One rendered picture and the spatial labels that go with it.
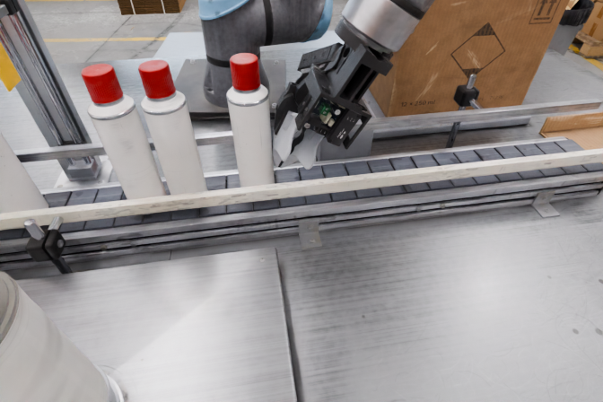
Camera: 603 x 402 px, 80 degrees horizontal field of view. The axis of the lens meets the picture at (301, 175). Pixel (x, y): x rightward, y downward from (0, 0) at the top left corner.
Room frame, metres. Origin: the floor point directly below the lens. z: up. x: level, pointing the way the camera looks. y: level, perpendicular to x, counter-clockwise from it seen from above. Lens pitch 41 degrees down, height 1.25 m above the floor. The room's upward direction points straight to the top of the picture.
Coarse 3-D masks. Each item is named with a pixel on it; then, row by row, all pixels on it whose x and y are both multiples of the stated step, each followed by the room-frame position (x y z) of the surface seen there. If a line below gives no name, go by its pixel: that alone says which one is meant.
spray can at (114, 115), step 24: (96, 72) 0.36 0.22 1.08; (96, 96) 0.35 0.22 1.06; (120, 96) 0.37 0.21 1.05; (96, 120) 0.34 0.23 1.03; (120, 120) 0.35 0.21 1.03; (120, 144) 0.34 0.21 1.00; (144, 144) 0.36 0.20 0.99; (120, 168) 0.34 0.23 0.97; (144, 168) 0.35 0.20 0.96; (144, 192) 0.35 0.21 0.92
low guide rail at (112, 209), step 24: (432, 168) 0.40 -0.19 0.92; (456, 168) 0.40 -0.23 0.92; (480, 168) 0.41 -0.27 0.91; (504, 168) 0.41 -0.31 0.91; (528, 168) 0.42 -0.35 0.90; (216, 192) 0.35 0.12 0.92; (240, 192) 0.35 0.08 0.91; (264, 192) 0.36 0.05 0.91; (288, 192) 0.36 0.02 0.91; (312, 192) 0.37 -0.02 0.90; (0, 216) 0.31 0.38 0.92; (24, 216) 0.31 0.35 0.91; (48, 216) 0.31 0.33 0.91; (72, 216) 0.32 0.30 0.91; (96, 216) 0.32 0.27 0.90
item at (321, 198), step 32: (384, 160) 0.47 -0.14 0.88; (416, 160) 0.47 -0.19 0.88; (448, 160) 0.47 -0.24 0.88; (480, 160) 0.47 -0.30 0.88; (64, 192) 0.39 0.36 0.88; (96, 192) 0.39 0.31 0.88; (352, 192) 0.39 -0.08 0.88; (384, 192) 0.39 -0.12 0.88; (416, 192) 0.39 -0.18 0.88; (64, 224) 0.32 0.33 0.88; (96, 224) 0.32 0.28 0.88; (128, 224) 0.33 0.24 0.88
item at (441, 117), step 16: (448, 112) 0.48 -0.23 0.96; (464, 112) 0.48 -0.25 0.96; (480, 112) 0.48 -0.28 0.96; (496, 112) 0.48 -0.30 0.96; (512, 112) 0.49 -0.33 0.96; (528, 112) 0.49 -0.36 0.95; (544, 112) 0.50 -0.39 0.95; (272, 128) 0.44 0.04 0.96; (368, 128) 0.45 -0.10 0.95; (384, 128) 0.46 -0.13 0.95; (80, 144) 0.40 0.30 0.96; (96, 144) 0.40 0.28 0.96; (208, 144) 0.41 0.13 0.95; (32, 160) 0.38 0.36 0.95
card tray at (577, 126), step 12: (552, 120) 0.61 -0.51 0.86; (564, 120) 0.62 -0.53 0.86; (576, 120) 0.62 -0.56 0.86; (588, 120) 0.63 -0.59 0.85; (600, 120) 0.63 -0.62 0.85; (540, 132) 0.61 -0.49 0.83; (552, 132) 0.61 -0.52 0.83; (564, 132) 0.61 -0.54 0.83; (576, 132) 0.61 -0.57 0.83; (588, 132) 0.61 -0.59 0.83; (600, 132) 0.61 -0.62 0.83; (588, 144) 0.57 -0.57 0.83; (600, 144) 0.57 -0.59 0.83
